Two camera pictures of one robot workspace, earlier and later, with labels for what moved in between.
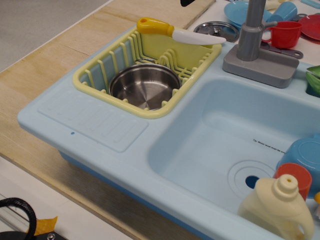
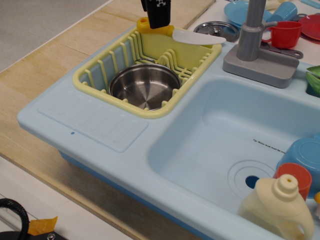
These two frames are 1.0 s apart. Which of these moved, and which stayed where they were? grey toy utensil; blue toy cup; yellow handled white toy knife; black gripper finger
Moved: black gripper finger
Stayed: blue toy cup; grey toy utensil; yellow handled white toy knife
